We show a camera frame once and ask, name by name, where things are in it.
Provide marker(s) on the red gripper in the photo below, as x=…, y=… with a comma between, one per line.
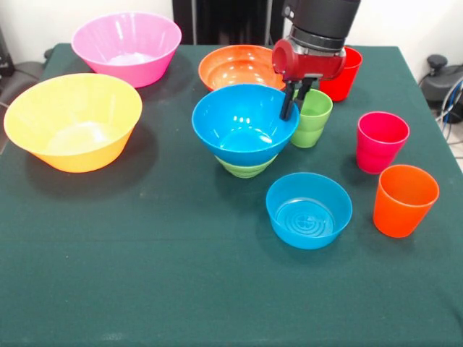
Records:
x=311, y=67

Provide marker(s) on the small ringed blue bowl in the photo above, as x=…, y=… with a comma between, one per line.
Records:
x=307, y=220

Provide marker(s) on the red plastic cup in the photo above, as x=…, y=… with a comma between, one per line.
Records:
x=340, y=88

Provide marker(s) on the magenta plastic cup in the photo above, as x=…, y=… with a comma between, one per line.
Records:
x=376, y=155

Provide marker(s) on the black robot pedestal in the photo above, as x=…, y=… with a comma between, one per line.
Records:
x=224, y=21

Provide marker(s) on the green plastic cup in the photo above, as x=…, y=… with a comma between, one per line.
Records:
x=311, y=126

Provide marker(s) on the small green plastic bowl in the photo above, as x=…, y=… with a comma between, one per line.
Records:
x=246, y=168

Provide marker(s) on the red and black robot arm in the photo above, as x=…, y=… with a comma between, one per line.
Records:
x=322, y=18

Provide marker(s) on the large yellow-orange plastic bowl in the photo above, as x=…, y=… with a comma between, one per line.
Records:
x=54, y=108

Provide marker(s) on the large smooth blue bowl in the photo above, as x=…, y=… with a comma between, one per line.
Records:
x=231, y=119

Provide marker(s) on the orange plastic cup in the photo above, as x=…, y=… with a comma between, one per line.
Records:
x=398, y=217

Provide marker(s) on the large pink plastic bowl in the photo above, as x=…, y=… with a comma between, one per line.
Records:
x=126, y=68

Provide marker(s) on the orange-red plastic bowl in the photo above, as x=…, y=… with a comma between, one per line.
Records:
x=235, y=65

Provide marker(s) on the dark green tablecloth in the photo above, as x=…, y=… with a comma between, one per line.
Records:
x=217, y=289

